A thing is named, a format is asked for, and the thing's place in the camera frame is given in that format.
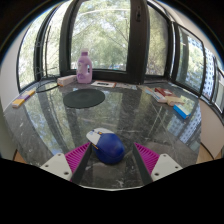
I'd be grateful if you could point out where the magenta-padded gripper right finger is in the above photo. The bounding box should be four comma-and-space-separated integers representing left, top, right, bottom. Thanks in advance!
132, 142, 184, 186

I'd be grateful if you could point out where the printed paper leaflet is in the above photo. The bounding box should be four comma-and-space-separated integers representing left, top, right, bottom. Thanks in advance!
115, 82, 138, 91

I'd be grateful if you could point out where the red book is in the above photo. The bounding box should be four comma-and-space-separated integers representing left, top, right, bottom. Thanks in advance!
154, 87, 174, 98

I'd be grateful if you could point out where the tan book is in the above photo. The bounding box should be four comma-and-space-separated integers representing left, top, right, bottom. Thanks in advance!
165, 95, 185, 108

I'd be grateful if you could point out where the white card with orange border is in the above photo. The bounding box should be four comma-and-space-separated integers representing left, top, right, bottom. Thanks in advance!
90, 80, 117, 89

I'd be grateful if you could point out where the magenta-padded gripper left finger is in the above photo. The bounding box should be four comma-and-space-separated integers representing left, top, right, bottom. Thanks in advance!
39, 142, 94, 185

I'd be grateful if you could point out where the teal-edged flat book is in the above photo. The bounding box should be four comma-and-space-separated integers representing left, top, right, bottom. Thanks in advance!
143, 86, 168, 104

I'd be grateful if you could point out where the round black mouse pad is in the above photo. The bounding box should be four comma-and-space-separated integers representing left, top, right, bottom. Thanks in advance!
62, 88, 106, 109

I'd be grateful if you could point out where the black cable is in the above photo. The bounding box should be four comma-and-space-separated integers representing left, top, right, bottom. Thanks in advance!
34, 78, 62, 94

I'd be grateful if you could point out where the purple detergent bottle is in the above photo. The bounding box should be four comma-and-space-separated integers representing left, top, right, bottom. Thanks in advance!
76, 49, 94, 84

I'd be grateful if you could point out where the blue and white computer mouse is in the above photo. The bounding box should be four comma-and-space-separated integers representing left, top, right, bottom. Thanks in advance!
85, 127, 126, 165

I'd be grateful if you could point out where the white and orange carton box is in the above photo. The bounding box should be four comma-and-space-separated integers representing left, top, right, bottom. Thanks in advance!
56, 74, 78, 88

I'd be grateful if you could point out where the blue and white box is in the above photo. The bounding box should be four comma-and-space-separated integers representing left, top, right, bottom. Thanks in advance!
173, 103, 192, 120

